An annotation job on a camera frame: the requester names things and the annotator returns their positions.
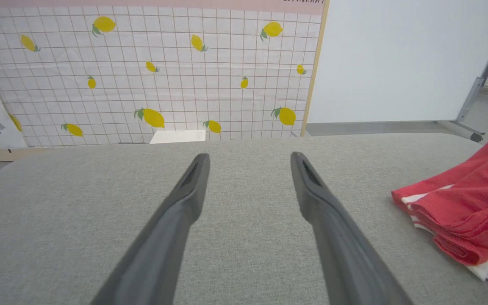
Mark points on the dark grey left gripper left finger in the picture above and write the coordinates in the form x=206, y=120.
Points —
x=163, y=237

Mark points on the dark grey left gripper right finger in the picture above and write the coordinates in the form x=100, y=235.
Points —
x=337, y=241

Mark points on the red and white garment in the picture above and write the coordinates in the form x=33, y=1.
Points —
x=472, y=203

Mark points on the flat white sheet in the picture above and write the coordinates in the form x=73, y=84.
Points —
x=178, y=137

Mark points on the lemon print backdrop panel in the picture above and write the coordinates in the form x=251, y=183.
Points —
x=163, y=63

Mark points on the white wheeled partition board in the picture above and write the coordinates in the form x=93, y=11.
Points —
x=396, y=59

